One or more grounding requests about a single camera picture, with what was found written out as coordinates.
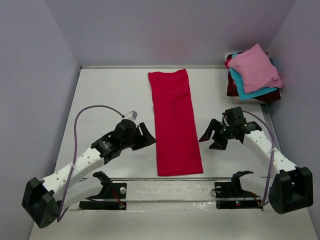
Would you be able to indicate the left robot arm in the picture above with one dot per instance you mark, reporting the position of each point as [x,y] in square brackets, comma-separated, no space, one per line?
[47,199]

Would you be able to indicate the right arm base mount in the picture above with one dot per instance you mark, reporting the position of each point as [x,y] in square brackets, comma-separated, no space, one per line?
[230,194]

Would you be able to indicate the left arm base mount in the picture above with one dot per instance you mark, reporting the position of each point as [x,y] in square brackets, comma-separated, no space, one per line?
[111,195]

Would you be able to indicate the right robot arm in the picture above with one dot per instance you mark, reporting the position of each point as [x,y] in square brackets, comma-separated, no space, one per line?
[288,187]

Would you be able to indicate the red folded t shirt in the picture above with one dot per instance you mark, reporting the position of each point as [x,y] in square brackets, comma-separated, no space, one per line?
[232,60]

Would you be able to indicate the pink folded t shirt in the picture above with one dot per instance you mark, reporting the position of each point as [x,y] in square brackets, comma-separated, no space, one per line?
[258,69]

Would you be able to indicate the red t shirt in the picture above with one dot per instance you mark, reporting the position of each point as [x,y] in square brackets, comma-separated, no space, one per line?
[177,148]
[232,60]

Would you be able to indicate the dark maroon folded t shirt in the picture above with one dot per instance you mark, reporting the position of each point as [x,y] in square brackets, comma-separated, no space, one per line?
[239,85]

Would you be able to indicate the teal folded t shirt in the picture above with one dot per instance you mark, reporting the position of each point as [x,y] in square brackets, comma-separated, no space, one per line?
[249,89]

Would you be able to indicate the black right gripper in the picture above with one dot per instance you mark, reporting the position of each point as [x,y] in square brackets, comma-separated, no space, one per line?
[219,144]

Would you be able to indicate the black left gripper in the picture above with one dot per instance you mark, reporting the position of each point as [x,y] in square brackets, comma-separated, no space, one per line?
[149,139]

